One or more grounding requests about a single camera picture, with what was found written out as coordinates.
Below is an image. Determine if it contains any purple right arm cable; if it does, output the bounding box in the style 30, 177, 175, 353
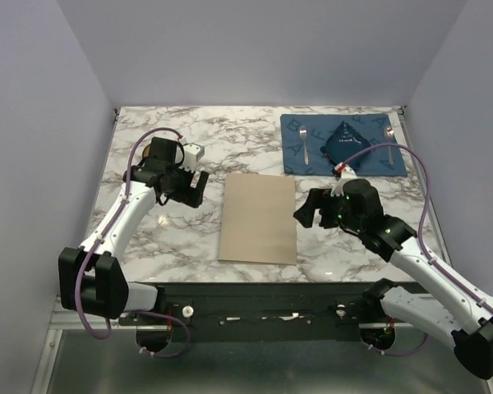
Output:
334, 142, 493, 358

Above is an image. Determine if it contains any dark blue ceramic dish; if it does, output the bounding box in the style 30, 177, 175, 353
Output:
320, 121, 371, 166

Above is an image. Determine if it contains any blue cloth placemat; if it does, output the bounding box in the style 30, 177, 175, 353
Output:
280, 113, 408, 176

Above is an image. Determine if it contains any silver fork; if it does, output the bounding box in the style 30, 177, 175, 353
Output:
299, 126, 309, 166

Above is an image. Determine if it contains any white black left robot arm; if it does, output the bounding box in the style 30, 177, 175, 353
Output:
58, 137, 209, 324

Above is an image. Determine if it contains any beige ceramic bowl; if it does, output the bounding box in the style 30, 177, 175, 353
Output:
141, 144, 151, 158

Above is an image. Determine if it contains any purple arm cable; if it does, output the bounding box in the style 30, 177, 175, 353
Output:
334, 142, 493, 358
75, 126, 191, 359

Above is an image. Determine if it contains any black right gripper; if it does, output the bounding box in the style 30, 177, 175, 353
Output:
293, 187, 364, 233

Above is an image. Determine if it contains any silver spoon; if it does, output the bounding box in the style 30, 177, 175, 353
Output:
384, 126, 395, 166

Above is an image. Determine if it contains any aluminium frame rail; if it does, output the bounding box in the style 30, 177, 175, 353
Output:
48, 309, 127, 329

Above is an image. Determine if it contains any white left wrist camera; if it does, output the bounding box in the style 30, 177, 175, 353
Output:
181, 144, 205, 172

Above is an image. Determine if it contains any black mounting base rail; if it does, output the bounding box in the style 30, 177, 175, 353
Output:
118, 281, 412, 344

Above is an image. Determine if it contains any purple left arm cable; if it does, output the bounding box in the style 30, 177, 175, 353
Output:
75, 126, 191, 359

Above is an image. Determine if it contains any beige paper folder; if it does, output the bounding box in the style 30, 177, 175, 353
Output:
219, 173, 297, 265

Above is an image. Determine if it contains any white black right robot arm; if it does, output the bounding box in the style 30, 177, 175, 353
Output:
293, 178, 493, 380

